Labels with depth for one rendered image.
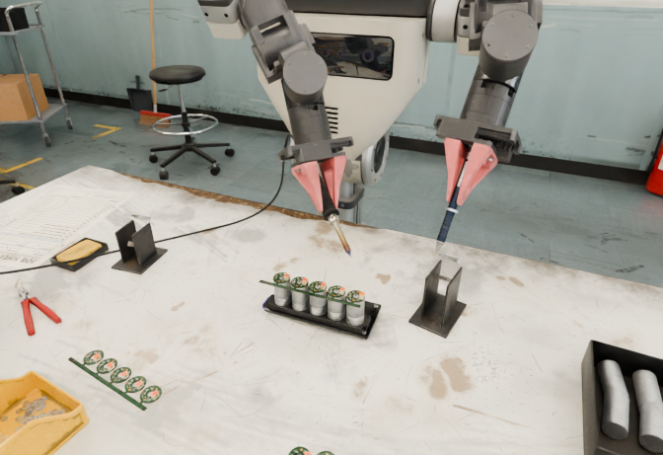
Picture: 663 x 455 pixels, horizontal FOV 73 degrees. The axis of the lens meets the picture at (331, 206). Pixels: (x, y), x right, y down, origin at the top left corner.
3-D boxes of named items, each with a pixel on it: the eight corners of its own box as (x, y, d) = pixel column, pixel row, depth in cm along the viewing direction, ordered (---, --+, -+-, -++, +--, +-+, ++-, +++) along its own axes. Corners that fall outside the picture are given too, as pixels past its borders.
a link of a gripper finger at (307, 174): (359, 203, 65) (346, 140, 65) (314, 214, 63) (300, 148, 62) (341, 206, 71) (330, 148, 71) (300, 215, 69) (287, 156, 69)
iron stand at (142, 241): (163, 274, 81) (174, 221, 82) (130, 274, 72) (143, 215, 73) (134, 268, 82) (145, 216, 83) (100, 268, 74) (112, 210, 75)
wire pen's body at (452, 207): (448, 244, 58) (476, 163, 58) (444, 243, 56) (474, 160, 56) (436, 240, 58) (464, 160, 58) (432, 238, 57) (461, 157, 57)
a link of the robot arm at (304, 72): (302, 27, 68) (252, 50, 68) (305, -9, 57) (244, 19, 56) (337, 98, 69) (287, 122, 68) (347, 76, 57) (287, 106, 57)
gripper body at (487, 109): (512, 144, 52) (533, 84, 52) (430, 127, 57) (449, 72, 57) (518, 159, 58) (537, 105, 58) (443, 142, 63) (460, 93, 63)
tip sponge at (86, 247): (87, 243, 83) (85, 236, 83) (109, 249, 82) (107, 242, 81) (50, 265, 77) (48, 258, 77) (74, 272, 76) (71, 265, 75)
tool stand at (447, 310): (457, 336, 68) (479, 266, 68) (440, 341, 59) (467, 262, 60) (421, 320, 71) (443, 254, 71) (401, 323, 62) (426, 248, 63)
